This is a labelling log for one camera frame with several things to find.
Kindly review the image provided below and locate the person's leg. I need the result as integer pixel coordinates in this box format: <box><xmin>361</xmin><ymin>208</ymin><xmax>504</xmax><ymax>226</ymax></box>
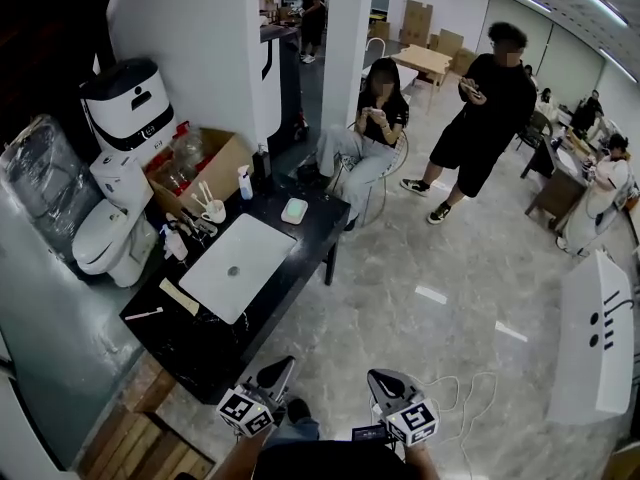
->
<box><xmin>271</xmin><ymin>397</ymin><xmax>322</xmax><ymax>443</ymax></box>

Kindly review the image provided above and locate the person's right forearm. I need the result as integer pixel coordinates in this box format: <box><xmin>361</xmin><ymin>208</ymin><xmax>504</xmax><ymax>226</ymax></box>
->
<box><xmin>399</xmin><ymin>440</ymin><xmax>442</xmax><ymax>480</ymax></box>

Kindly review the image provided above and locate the black pump dispenser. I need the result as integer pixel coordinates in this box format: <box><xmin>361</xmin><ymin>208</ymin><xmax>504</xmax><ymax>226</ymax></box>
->
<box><xmin>251</xmin><ymin>143</ymin><xmax>274</xmax><ymax>194</ymax></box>

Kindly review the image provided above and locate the dark brown desk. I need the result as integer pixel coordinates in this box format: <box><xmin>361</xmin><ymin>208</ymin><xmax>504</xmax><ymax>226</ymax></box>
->
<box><xmin>519</xmin><ymin>134</ymin><xmax>596</xmax><ymax>230</ymax></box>

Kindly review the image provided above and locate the tall cardboard box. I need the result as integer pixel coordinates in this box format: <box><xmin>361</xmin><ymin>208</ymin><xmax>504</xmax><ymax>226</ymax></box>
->
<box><xmin>401</xmin><ymin>0</ymin><xmax>434</xmax><ymax>48</ymax></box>

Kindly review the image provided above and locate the white toilet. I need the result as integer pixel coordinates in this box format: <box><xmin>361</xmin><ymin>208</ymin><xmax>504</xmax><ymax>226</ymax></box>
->
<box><xmin>71</xmin><ymin>150</ymin><xmax>159</xmax><ymax>289</ymax></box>

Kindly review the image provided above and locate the small black screen device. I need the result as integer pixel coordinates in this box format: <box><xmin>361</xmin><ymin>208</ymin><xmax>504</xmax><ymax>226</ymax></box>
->
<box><xmin>351</xmin><ymin>423</ymin><xmax>391</xmax><ymax>445</ymax></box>

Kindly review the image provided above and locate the person's left forearm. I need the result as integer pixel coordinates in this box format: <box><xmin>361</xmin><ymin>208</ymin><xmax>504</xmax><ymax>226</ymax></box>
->
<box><xmin>214</xmin><ymin>431</ymin><xmax>274</xmax><ymax>480</ymax></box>

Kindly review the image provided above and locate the white toothbrush cup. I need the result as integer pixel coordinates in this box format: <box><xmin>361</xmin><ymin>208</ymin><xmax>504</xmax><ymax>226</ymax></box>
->
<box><xmin>200</xmin><ymin>199</ymin><xmax>227</xmax><ymax>225</ymax></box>

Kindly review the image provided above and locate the white appliance with black stripe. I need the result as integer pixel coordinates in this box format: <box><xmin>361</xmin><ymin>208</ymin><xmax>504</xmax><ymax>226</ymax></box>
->
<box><xmin>258</xmin><ymin>23</ymin><xmax>304</xmax><ymax>142</ymax></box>

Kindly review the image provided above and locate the light wooden table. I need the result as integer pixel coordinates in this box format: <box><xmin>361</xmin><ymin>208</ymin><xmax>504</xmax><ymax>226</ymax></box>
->
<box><xmin>389</xmin><ymin>43</ymin><xmax>454</xmax><ymax>115</ymax></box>

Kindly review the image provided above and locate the clear pink pump bottle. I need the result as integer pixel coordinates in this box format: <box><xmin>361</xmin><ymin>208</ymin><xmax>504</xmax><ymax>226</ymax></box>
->
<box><xmin>159</xmin><ymin>223</ymin><xmax>190</xmax><ymax>262</ymax></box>

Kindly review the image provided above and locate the chrome faucet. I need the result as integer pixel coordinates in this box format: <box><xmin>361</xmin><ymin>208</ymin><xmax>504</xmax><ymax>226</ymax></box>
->
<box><xmin>178</xmin><ymin>207</ymin><xmax>219</xmax><ymax>238</ymax></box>

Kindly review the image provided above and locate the wooden pallet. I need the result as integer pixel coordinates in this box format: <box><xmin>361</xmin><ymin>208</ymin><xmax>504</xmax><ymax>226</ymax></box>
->
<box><xmin>74</xmin><ymin>352</ymin><xmax>217</xmax><ymax>480</ymax></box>

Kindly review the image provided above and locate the white appliance with black lid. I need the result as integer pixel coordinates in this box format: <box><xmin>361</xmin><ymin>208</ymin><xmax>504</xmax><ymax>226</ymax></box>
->
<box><xmin>78</xmin><ymin>57</ymin><xmax>179</xmax><ymax>167</ymax></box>

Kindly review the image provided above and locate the beige wooden comb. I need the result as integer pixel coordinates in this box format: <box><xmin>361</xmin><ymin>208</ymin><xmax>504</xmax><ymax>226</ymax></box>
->
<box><xmin>158</xmin><ymin>277</ymin><xmax>201</xmax><ymax>317</ymax></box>

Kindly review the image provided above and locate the gold wire chair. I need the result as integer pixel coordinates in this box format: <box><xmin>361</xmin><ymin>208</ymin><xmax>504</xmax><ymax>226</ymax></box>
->
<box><xmin>329</xmin><ymin>130</ymin><xmax>411</xmax><ymax>227</ymax></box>

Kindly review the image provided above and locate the clear jar with red lid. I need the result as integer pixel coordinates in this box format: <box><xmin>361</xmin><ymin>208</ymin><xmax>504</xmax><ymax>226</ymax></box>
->
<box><xmin>169</xmin><ymin>122</ymin><xmax>207</xmax><ymax>165</ymax></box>
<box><xmin>158</xmin><ymin>164</ymin><xmax>195</xmax><ymax>193</ymax></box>

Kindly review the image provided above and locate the person's black shirt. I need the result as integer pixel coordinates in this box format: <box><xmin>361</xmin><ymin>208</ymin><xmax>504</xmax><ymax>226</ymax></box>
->
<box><xmin>252</xmin><ymin>439</ymin><xmax>417</xmax><ymax>480</ymax></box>

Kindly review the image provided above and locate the white sink basin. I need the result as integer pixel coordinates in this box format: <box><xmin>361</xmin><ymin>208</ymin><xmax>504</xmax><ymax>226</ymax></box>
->
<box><xmin>178</xmin><ymin>212</ymin><xmax>299</xmax><ymax>325</ymax></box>

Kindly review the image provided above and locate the plastic wrapped grey appliance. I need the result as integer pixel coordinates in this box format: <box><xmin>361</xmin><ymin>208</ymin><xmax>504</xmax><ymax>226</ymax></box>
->
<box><xmin>0</xmin><ymin>114</ymin><xmax>104</xmax><ymax>269</ymax></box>

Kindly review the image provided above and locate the white spray bottle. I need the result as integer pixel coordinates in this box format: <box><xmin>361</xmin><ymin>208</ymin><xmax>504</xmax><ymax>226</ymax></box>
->
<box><xmin>237</xmin><ymin>164</ymin><xmax>255</xmax><ymax>201</ymax></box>

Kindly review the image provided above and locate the black marble vanity counter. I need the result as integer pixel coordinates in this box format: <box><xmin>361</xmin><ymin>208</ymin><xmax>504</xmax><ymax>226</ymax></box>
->
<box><xmin>118</xmin><ymin>167</ymin><xmax>351</xmax><ymax>407</ymax></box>

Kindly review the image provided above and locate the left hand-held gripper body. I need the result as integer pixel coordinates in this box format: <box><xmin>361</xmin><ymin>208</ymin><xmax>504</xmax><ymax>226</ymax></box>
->
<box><xmin>216</xmin><ymin>380</ymin><xmax>289</xmax><ymax>438</ymax></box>

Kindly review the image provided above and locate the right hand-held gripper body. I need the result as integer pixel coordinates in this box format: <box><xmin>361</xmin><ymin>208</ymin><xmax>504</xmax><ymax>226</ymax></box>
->
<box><xmin>372</xmin><ymin>392</ymin><xmax>440</xmax><ymax>448</ymax></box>

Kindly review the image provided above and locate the white panel with black holes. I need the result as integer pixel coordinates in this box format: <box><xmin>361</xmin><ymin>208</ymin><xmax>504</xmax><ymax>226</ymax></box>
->
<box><xmin>544</xmin><ymin>248</ymin><xmax>637</xmax><ymax>427</ymax></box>

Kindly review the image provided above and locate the open cardboard box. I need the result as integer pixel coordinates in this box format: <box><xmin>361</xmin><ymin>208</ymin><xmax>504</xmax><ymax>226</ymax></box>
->
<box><xmin>143</xmin><ymin>127</ymin><xmax>255</xmax><ymax>219</ymax></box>

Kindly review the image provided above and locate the white cable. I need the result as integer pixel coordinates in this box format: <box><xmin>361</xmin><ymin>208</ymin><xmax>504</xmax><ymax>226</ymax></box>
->
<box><xmin>413</xmin><ymin>371</ymin><xmax>501</xmax><ymax>480</ymax></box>

